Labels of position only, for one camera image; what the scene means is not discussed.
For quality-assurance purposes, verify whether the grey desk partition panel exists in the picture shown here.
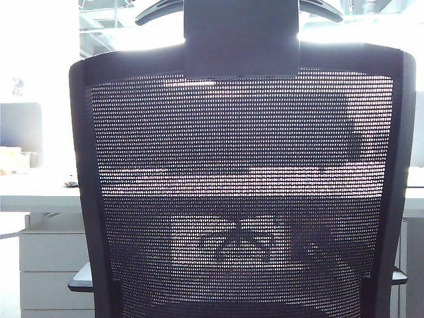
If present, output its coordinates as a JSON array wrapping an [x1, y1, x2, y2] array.
[[0, 102, 43, 148], [410, 95, 424, 167]]

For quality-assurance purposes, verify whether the black mesh office chair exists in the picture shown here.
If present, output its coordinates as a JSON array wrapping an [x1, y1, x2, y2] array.
[[68, 0, 417, 318]]

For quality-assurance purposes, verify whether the clear glass jar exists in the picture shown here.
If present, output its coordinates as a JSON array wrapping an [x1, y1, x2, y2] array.
[[21, 150, 39, 168]]

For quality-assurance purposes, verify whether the small wall sticker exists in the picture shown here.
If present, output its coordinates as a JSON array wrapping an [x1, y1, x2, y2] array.
[[11, 77, 25, 97]]

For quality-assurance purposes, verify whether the black star chair base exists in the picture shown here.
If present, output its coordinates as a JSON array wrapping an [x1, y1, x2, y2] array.
[[215, 218, 276, 263]]

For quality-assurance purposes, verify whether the yellow food container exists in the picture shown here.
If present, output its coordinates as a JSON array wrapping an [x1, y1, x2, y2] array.
[[0, 145, 23, 175]]

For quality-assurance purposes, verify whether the white drawer cabinet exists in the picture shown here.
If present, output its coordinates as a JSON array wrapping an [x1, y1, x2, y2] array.
[[19, 230, 97, 318]]

